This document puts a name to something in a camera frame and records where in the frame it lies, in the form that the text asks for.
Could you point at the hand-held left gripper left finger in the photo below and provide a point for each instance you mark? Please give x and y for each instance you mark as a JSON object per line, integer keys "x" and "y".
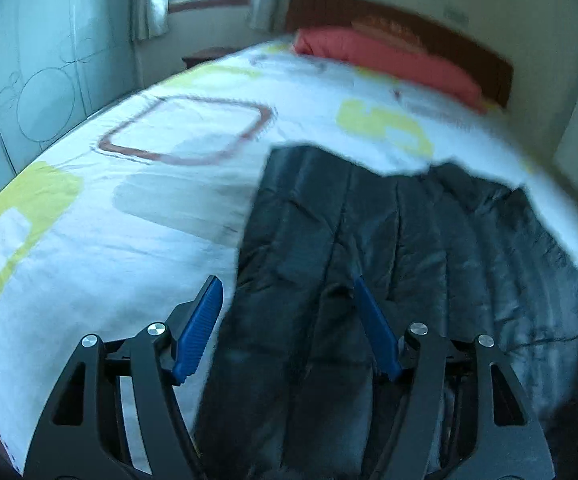
{"x": 196, "y": 330}

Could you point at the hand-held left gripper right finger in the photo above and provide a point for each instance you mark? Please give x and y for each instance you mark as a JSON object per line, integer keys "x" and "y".
{"x": 376, "y": 332}

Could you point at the black puffer jacket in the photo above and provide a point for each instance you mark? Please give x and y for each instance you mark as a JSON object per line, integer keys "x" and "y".
{"x": 369, "y": 270}

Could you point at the bed with patterned sheet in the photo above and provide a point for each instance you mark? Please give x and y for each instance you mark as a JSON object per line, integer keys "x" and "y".
{"x": 169, "y": 170}

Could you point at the wooden nightstand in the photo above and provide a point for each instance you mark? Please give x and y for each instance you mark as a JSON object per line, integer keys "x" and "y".
{"x": 204, "y": 56}

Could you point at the red pillow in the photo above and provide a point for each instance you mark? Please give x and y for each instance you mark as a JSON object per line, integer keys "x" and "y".
{"x": 394, "y": 57}

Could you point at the white wardrobe with circle pattern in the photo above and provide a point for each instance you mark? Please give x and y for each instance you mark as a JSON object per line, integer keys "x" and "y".
{"x": 34, "y": 75}

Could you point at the wooden headboard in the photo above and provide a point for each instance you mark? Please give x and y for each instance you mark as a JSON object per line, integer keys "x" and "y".
{"x": 409, "y": 30}

